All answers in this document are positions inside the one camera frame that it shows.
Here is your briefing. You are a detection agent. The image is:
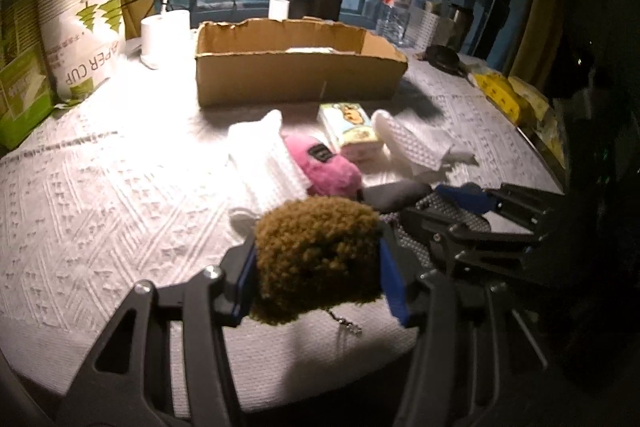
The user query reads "white perforated container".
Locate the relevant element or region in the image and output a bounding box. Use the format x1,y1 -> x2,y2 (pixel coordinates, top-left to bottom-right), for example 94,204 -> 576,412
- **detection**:
414,9 -> 453,50

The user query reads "white embossed tablecloth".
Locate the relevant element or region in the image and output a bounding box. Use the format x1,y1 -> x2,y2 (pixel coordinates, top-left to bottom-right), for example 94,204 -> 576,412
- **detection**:
0,37 -> 566,413

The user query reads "yellow plastic packet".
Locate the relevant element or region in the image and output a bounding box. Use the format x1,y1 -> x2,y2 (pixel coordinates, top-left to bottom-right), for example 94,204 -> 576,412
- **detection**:
472,72 -> 526,125

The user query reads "pale yellow plastic bag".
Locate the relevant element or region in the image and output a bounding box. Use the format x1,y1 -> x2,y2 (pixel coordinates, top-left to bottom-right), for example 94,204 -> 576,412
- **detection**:
510,77 -> 568,168

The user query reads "green yellow tissue pack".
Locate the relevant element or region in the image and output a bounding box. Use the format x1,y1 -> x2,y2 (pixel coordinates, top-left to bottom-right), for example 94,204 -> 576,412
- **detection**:
319,103 -> 383,162

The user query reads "cardboard box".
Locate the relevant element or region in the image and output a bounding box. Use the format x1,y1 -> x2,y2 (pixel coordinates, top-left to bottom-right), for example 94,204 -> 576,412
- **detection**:
194,18 -> 409,108

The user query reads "brown curly plush toy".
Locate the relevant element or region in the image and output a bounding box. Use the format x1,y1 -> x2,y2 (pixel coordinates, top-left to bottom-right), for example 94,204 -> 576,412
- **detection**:
249,196 -> 387,338

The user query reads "grey dotted cloth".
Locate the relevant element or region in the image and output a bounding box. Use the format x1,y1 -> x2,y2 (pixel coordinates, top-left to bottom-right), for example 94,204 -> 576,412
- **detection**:
362,181 -> 493,270

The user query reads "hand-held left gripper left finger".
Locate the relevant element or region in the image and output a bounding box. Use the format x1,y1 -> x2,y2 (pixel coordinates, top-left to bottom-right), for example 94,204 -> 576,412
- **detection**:
56,243 -> 261,427

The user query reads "black round pouch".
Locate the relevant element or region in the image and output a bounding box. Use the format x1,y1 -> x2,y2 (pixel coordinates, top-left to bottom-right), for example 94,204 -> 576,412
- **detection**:
424,45 -> 463,75

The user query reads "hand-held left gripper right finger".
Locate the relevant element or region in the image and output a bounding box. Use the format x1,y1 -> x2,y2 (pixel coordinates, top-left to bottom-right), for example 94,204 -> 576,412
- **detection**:
378,234 -> 546,427

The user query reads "green paper pack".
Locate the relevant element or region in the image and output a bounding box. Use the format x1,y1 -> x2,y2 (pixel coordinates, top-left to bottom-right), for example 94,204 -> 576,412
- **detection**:
0,0 -> 56,148

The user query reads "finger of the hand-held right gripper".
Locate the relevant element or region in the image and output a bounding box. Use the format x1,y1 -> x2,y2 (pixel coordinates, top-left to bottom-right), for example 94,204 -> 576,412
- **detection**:
434,182 -> 571,233
400,207 -> 541,276

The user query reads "white towel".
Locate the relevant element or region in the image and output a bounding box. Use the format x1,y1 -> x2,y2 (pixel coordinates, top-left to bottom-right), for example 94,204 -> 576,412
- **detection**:
226,109 -> 313,235

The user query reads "pink plush toy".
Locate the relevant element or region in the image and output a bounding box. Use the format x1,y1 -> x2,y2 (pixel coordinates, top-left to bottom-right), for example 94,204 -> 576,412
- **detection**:
282,132 -> 363,198

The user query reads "clear water bottle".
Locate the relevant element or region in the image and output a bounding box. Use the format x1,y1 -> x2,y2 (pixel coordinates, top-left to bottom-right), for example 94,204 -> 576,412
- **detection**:
376,0 -> 415,46

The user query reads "paper cup sleeve pack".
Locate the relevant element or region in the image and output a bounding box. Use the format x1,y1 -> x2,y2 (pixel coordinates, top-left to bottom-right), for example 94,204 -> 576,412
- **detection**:
36,0 -> 127,102

